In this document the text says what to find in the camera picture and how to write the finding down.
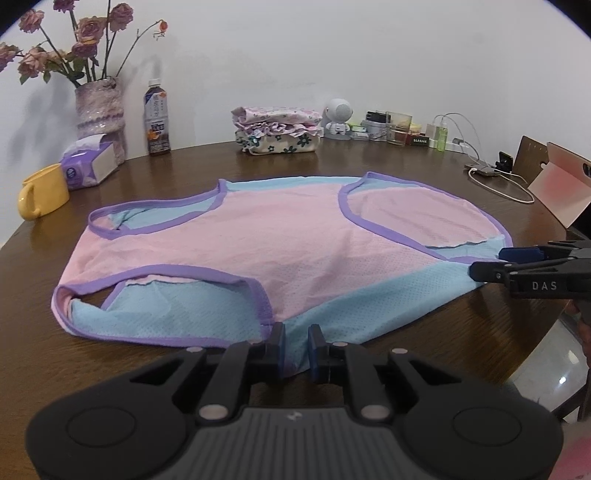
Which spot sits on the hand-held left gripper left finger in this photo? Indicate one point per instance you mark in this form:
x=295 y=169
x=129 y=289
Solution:
x=278 y=355

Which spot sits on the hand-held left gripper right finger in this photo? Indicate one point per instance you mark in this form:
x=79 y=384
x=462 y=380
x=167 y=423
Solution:
x=314 y=355

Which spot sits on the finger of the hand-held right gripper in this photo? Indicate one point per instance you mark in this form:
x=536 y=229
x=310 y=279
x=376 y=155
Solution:
x=521 y=254
x=489 y=271

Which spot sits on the pink blue mesh vest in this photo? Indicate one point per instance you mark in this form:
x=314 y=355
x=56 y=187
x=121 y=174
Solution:
x=286 y=235

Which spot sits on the pink cardboard stand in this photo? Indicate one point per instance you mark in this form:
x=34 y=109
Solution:
x=563 y=189

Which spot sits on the black phone stand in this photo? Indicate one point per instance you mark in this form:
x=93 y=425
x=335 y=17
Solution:
x=505 y=161

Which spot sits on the brown wooden board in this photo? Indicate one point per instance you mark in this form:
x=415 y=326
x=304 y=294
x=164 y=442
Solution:
x=531 y=159

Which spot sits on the white power strip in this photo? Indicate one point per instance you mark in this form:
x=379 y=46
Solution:
x=457 y=146

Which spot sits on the green spray bottle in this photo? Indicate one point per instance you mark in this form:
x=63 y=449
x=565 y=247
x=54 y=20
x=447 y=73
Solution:
x=442 y=141

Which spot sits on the red flat box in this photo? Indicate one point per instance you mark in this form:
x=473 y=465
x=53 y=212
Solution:
x=419 y=140

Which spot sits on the clear glass cup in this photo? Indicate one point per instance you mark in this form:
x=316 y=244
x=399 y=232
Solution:
x=398 y=131

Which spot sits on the person's pink clothing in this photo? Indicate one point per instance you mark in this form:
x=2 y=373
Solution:
x=577 y=457

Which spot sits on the grey tin can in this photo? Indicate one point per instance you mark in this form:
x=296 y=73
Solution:
x=373 y=131

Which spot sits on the small white box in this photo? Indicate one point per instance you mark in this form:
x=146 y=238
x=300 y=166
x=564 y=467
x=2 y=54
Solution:
x=360 y=135

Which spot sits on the small green box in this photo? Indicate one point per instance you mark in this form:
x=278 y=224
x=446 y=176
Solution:
x=356 y=126

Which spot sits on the folded floral cloth stack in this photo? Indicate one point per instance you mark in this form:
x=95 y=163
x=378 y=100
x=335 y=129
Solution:
x=281 y=146

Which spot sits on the white robot speaker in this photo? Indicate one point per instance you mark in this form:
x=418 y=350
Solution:
x=339 y=113

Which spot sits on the purple ruffled folded cloth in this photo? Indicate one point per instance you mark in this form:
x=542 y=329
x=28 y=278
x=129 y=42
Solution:
x=272 y=129

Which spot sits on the pink floral folded cloth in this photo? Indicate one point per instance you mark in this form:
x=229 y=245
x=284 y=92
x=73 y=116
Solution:
x=277 y=114

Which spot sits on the tea bottle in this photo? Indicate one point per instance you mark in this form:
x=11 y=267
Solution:
x=157 y=124

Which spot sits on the purple tissue pack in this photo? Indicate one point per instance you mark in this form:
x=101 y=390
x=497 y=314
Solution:
x=85 y=168

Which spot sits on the yellow mug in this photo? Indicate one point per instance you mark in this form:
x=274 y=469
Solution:
x=48 y=194

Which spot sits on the fuzzy pink vase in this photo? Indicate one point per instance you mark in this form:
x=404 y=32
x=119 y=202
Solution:
x=99 y=110

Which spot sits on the dried pink roses bouquet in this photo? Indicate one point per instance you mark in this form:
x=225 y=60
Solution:
x=85 y=32

